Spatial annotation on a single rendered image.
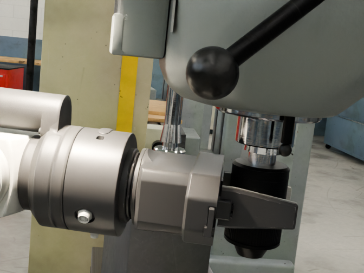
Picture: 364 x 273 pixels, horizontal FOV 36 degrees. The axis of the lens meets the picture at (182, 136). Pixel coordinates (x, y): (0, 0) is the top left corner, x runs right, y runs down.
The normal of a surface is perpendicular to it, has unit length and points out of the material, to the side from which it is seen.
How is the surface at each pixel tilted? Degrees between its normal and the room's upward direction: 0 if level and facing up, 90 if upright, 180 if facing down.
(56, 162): 62
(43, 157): 58
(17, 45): 90
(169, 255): 90
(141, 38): 90
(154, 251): 90
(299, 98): 125
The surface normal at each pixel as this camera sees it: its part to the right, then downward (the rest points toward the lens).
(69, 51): 0.15, 0.18
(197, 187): 0.00, -0.58
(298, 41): 0.09, 0.61
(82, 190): -0.11, 0.12
